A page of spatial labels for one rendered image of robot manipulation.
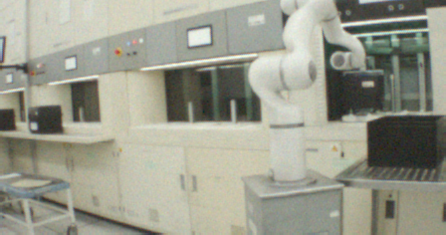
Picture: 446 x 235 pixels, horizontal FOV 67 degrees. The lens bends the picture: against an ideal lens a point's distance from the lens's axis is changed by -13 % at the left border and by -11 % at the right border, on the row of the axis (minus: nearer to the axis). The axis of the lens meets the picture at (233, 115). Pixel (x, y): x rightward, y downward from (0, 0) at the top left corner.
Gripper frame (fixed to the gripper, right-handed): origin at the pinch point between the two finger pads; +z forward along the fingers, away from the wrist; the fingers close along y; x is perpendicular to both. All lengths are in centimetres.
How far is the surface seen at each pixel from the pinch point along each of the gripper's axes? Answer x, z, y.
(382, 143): -34, -63, 26
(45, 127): -33, -42, -261
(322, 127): -33.0, -20.8, -14.4
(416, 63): 1, 70, 25
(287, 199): -45, -103, 6
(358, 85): -12.1, -1.4, 0.8
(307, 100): -18.5, -20.1, -22.4
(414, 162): -40, -64, 39
